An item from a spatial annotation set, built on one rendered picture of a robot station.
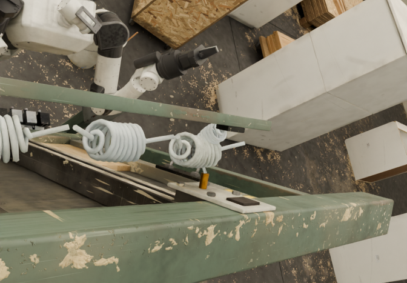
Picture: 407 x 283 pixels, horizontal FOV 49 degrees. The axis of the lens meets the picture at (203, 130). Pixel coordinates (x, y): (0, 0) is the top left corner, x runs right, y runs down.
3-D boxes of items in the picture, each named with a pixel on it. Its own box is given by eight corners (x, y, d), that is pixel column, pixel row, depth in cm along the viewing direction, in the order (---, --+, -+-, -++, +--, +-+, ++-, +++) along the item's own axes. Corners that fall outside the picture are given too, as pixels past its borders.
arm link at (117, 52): (94, 46, 173) (97, 11, 167) (117, 48, 177) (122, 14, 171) (99, 57, 164) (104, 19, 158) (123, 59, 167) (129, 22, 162)
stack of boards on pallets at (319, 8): (357, 25, 866) (379, 13, 838) (372, 72, 827) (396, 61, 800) (285, -29, 693) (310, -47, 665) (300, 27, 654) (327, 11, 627)
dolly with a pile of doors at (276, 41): (281, 54, 573) (301, 43, 555) (289, 90, 554) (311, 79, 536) (251, 39, 530) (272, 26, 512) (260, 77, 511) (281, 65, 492)
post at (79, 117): (23, 157, 266) (95, 108, 221) (25, 167, 264) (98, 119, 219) (14, 157, 261) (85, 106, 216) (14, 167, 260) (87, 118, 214)
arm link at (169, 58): (211, 63, 159) (182, 74, 163) (201, 37, 156) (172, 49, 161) (200, 74, 148) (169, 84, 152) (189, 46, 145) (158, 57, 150)
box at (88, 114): (100, 103, 224) (122, 88, 213) (104, 125, 220) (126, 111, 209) (79, 100, 215) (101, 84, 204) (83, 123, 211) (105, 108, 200)
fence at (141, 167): (79, 149, 188) (80, 140, 188) (264, 214, 125) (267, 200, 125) (68, 149, 185) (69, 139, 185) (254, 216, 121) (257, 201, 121)
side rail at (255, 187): (124, 165, 207) (128, 141, 207) (350, 243, 134) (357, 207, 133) (114, 164, 203) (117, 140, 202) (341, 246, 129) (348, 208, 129)
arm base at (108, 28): (83, 36, 171) (88, 6, 167) (115, 42, 177) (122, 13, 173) (89, 48, 159) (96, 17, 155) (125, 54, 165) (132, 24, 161)
